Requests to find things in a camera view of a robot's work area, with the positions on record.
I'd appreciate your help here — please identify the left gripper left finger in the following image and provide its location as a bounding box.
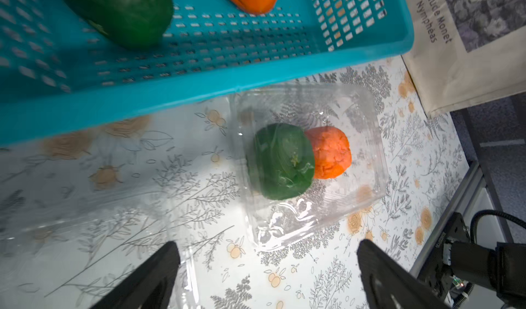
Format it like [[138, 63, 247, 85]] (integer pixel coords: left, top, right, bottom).
[[93, 241, 181, 309]]

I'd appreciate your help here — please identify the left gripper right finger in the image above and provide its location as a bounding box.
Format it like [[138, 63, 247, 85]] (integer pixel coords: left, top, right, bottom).
[[357, 239, 448, 309]]

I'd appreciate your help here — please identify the clear plastic container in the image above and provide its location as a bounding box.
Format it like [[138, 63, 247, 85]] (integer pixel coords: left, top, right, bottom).
[[1, 132, 239, 308], [229, 83, 388, 251]]

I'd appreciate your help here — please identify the green fruit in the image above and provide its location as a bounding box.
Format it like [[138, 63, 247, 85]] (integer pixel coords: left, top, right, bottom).
[[247, 123, 315, 201], [63, 0, 174, 50]]

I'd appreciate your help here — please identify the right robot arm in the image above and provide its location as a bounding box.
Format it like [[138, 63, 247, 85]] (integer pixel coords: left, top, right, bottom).
[[417, 210, 525, 308]]

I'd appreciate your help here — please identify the teal plastic basket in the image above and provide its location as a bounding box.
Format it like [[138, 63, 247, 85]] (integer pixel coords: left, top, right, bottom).
[[1, 0, 414, 146]]

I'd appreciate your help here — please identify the beige canvas tote bag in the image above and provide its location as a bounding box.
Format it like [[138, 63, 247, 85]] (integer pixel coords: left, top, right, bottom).
[[403, 0, 525, 117]]

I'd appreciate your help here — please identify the aluminium rail frame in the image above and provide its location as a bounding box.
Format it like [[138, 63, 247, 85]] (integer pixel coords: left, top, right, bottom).
[[410, 161, 486, 277]]

